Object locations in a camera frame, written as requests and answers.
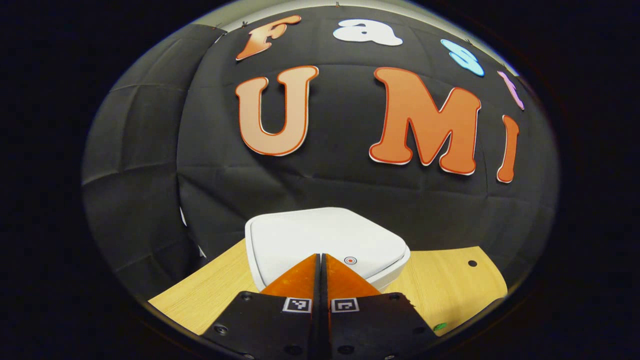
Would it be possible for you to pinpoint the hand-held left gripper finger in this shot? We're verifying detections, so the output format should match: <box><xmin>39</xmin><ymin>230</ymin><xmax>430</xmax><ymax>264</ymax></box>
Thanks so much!
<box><xmin>321</xmin><ymin>253</ymin><xmax>441</xmax><ymax>360</ymax></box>
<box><xmin>200</xmin><ymin>253</ymin><xmax>322</xmax><ymax>360</ymax></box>

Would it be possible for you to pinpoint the white desktop garbage bin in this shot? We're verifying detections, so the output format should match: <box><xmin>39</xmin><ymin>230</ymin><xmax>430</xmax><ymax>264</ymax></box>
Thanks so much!
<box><xmin>244</xmin><ymin>207</ymin><xmax>411</xmax><ymax>293</ymax></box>

